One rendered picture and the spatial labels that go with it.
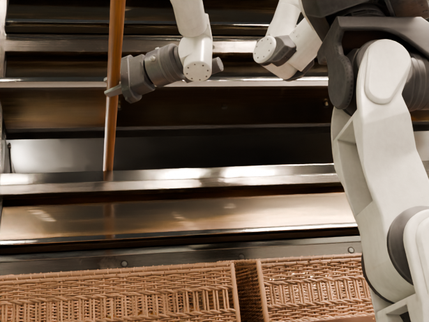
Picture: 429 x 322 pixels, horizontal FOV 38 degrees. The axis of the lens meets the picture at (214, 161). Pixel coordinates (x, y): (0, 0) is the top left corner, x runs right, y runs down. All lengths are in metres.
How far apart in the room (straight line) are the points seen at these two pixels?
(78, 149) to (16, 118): 0.27
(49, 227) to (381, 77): 1.15
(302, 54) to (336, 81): 0.41
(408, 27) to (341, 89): 0.18
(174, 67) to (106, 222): 0.66
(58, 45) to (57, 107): 0.28
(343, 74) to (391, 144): 0.17
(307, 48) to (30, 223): 0.97
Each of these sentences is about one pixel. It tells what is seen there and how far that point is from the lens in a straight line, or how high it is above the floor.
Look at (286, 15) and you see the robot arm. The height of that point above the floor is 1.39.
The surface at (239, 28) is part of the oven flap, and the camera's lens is 2.31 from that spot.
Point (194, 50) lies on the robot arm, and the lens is 1.43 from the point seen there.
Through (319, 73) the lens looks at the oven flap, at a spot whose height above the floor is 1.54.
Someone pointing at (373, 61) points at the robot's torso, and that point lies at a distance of 1.17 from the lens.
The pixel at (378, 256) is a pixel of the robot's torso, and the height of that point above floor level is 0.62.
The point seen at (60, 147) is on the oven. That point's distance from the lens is 2.22.
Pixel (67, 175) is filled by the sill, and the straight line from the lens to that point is 2.00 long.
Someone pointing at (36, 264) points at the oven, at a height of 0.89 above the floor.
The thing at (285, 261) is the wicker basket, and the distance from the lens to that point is 1.45.
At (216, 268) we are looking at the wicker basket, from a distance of 1.42.
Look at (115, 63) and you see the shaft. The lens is 1.46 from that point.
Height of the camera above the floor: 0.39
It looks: 23 degrees up
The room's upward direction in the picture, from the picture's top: 7 degrees counter-clockwise
